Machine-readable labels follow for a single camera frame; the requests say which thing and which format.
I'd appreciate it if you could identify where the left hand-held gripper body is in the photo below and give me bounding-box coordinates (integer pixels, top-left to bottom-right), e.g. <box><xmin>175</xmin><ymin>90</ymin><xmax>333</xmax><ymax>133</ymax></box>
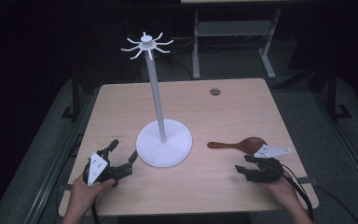
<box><xmin>82</xmin><ymin>148</ymin><xmax>135</xmax><ymax>188</ymax></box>

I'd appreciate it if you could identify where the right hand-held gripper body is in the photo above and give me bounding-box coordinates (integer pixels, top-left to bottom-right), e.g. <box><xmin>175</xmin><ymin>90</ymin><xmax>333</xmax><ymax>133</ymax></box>
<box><xmin>243</xmin><ymin>144</ymin><xmax>292</xmax><ymax>184</ymax></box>

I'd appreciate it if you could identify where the brown wooden spoon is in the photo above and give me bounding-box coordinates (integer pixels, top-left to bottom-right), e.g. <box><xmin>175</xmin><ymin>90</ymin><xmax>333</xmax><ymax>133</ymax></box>
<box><xmin>206</xmin><ymin>136</ymin><xmax>268</xmax><ymax>156</ymax></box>

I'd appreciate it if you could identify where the person's right hand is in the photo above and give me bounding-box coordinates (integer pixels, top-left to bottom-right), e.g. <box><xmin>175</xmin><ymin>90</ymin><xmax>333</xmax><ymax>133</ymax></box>
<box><xmin>259</xmin><ymin>169</ymin><xmax>300</xmax><ymax>208</ymax></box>

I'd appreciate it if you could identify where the person's left hand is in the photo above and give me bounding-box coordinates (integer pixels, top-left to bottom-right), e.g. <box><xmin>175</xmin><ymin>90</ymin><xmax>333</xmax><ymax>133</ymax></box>
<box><xmin>69</xmin><ymin>175</ymin><xmax>117</xmax><ymax>217</ymax></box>

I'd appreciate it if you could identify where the white hook stand rack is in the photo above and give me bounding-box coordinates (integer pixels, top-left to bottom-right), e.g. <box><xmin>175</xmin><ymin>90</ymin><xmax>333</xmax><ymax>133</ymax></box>
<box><xmin>120</xmin><ymin>31</ymin><xmax>194</xmax><ymax>169</ymax></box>

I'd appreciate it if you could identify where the black metal stand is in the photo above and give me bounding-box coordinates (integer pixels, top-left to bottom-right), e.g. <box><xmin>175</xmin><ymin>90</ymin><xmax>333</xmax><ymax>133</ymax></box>
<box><xmin>310</xmin><ymin>61</ymin><xmax>353</xmax><ymax>121</ymax></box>
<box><xmin>61</xmin><ymin>70</ymin><xmax>82</xmax><ymax>121</ymax></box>

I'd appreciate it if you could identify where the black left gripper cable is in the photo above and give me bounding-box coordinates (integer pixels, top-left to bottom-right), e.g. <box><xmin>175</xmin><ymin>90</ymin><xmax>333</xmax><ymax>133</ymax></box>
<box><xmin>90</xmin><ymin>197</ymin><xmax>101</xmax><ymax>224</ymax></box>

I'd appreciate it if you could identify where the grey metal floor rail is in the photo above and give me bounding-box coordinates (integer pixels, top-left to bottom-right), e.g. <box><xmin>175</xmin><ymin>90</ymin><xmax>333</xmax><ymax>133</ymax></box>
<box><xmin>21</xmin><ymin>91</ymin><xmax>98</xmax><ymax>224</ymax></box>
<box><xmin>310</xmin><ymin>91</ymin><xmax>358</xmax><ymax>202</ymax></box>

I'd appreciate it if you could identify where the black floor cable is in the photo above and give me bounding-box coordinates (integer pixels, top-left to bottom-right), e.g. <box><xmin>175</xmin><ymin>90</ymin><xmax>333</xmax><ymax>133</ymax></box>
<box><xmin>312</xmin><ymin>184</ymin><xmax>358</xmax><ymax>224</ymax></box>

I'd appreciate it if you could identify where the white metal desk frame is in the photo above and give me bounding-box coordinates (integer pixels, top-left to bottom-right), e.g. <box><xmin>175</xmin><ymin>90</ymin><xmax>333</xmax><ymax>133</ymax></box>
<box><xmin>180</xmin><ymin>0</ymin><xmax>312</xmax><ymax>80</ymax></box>

